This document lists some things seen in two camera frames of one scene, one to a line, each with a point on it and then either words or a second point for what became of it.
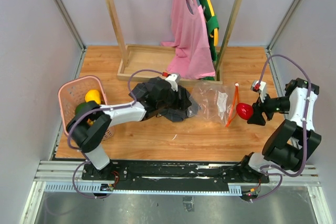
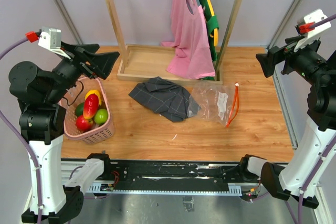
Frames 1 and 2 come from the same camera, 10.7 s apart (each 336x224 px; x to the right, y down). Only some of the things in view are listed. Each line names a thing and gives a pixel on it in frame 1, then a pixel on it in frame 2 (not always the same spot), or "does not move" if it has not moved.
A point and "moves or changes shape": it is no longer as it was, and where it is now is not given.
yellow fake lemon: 93,95 does not move
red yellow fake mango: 244,110 moves or changes shape
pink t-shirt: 190,39 does not move
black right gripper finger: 259,107 to 287,40
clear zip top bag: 215,102 does not move
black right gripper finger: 256,118 to 268,60
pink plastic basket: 72,94 does not move
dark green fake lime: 83,107 does not move
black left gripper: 182,103 to 102,64
